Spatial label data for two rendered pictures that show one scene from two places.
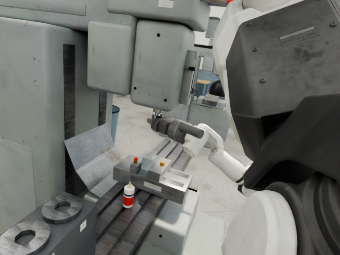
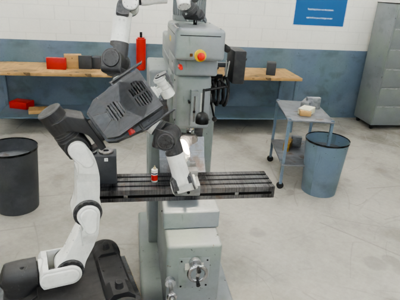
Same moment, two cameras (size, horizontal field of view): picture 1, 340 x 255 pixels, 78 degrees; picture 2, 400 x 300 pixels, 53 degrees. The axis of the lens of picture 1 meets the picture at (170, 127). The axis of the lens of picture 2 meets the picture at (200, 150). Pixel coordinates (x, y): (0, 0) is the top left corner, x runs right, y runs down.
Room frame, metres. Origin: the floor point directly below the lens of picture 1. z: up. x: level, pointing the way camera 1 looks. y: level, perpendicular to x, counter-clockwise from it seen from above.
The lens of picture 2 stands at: (-0.07, -2.01, 2.09)
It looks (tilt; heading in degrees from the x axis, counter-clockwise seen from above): 22 degrees down; 64
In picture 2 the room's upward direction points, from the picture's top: 3 degrees clockwise
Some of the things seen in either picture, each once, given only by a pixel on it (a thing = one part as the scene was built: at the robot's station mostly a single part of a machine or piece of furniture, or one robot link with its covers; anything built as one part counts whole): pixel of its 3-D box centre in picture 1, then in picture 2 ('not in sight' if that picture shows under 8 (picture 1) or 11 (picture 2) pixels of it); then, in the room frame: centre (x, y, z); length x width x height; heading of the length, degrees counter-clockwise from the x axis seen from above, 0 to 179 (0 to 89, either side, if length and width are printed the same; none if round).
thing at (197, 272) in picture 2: not in sight; (196, 269); (0.75, -0.42, 0.63); 0.16 x 0.12 x 0.12; 74
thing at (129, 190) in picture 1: (128, 193); (154, 173); (0.68, 0.12, 0.99); 0.04 x 0.04 x 0.11
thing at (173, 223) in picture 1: (145, 202); (186, 199); (0.89, 0.06, 0.79); 0.50 x 0.35 x 0.12; 74
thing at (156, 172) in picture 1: (160, 168); (185, 171); (0.85, 0.02, 1.02); 0.15 x 0.06 x 0.04; 163
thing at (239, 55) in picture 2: not in sight; (236, 65); (1.29, 0.26, 1.62); 0.20 x 0.09 x 0.21; 74
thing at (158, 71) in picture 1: (163, 67); (191, 98); (0.89, 0.07, 1.47); 0.21 x 0.19 x 0.32; 164
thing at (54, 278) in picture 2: not in sight; (59, 266); (0.05, -0.19, 0.68); 0.21 x 0.20 x 0.13; 178
